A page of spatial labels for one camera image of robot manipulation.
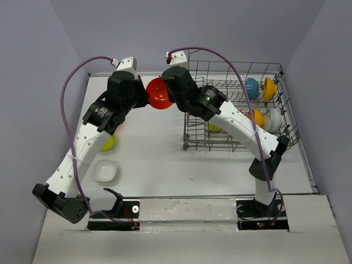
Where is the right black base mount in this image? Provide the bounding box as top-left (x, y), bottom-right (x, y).
top-left (236, 199), bottom-right (289, 231)

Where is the large yellow bowl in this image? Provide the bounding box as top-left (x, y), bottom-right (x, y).
top-left (263, 78), bottom-right (278, 102)

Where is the green bowl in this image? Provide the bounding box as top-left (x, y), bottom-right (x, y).
top-left (100, 134), bottom-right (116, 151)
top-left (208, 123), bottom-right (221, 133)

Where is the small yellow bowl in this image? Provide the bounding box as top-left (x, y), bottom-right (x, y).
top-left (247, 109), bottom-right (266, 128)

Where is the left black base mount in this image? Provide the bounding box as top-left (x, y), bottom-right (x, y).
top-left (87, 188), bottom-right (140, 232)

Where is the blue bowl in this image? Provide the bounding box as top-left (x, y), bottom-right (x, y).
top-left (245, 78), bottom-right (259, 101)

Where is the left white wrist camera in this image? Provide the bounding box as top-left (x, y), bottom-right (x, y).
top-left (111, 57), bottom-right (138, 78)

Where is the white square bowl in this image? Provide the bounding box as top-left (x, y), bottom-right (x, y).
top-left (92, 159), bottom-right (117, 182)

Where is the white round bowl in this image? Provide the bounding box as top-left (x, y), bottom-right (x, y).
top-left (263, 107), bottom-right (283, 133)

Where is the grey wire dish rack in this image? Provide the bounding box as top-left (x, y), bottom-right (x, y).
top-left (183, 49), bottom-right (301, 152)

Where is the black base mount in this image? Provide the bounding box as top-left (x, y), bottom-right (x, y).
top-left (236, 199), bottom-right (289, 231)
top-left (87, 188), bottom-right (140, 232)

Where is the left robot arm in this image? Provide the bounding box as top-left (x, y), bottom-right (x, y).
top-left (32, 69), bottom-right (149, 224)

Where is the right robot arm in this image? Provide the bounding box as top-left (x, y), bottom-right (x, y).
top-left (161, 66), bottom-right (289, 216)

